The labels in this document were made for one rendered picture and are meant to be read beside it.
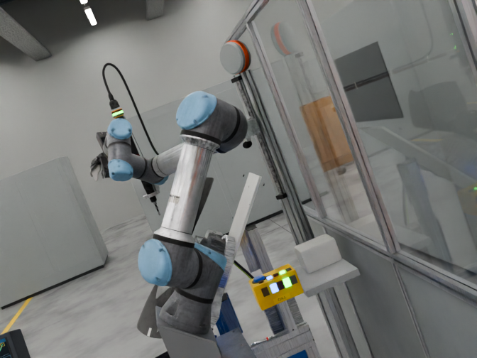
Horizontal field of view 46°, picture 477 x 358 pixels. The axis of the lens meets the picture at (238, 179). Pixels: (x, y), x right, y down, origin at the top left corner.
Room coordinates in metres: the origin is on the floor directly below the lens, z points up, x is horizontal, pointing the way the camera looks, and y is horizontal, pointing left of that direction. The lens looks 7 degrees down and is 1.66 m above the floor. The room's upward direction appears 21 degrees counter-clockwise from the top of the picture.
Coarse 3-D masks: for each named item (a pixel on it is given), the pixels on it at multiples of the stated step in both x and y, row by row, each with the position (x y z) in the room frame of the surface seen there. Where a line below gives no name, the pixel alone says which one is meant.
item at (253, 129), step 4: (248, 120) 2.67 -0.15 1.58; (252, 120) 2.63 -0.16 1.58; (248, 124) 2.61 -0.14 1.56; (252, 124) 2.62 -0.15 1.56; (256, 124) 2.64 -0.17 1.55; (248, 128) 2.60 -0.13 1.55; (252, 128) 2.62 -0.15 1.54; (256, 128) 2.64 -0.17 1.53; (248, 132) 2.60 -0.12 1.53; (252, 132) 2.61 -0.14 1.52; (256, 132) 2.63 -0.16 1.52; (260, 132) 2.66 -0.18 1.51; (248, 136) 2.59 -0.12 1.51
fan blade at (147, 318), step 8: (152, 296) 2.29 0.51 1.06; (160, 296) 2.25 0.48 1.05; (168, 296) 2.24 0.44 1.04; (152, 304) 2.26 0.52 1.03; (160, 304) 2.24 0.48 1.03; (144, 312) 2.28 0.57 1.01; (152, 312) 2.24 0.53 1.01; (144, 320) 2.26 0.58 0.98; (152, 320) 2.22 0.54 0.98; (144, 328) 2.24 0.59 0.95; (152, 328) 2.20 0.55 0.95; (152, 336) 2.18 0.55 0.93; (160, 336) 2.15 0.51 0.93
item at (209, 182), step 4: (208, 180) 2.30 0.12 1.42; (212, 180) 2.33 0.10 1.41; (204, 184) 2.28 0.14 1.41; (208, 184) 2.31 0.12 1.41; (204, 188) 2.29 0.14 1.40; (208, 188) 2.32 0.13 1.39; (204, 192) 2.31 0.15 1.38; (208, 192) 2.33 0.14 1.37; (204, 196) 2.31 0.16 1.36; (200, 200) 2.30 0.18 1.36; (204, 200) 2.32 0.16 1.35; (200, 204) 2.31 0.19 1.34; (204, 204) 2.33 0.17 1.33; (200, 208) 2.32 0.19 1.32; (200, 212) 2.33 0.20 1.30; (196, 216) 2.32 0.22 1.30; (196, 220) 2.33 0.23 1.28
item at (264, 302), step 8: (288, 264) 1.95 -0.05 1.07; (272, 272) 1.93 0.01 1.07; (288, 272) 1.87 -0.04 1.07; (296, 272) 1.87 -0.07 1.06; (264, 280) 1.88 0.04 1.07; (272, 280) 1.86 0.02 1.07; (280, 280) 1.86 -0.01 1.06; (256, 288) 1.85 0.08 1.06; (288, 288) 1.86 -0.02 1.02; (296, 288) 1.86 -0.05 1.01; (256, 296) 1.85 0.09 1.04; (272, 296) 1.86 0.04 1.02; (280, 296) 1.86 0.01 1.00; (288, 296) 1.86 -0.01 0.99; (264, 304) 1.85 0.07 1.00; (272, 304) 1.85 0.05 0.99
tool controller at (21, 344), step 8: (0, 336) 1.78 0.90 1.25; (8, 336) 1.78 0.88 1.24; (16, 336) 1.82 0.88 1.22; (0, 344) 1.77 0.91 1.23; (8, 344) 1.77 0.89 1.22; (16, 344) 1.79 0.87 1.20; (24, 344) 1.86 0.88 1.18; (0, 352) 1.76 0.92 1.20; (8, 352) 1.76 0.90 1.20; (16, 352) 1.77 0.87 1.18; (24, 352) 1.82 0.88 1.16
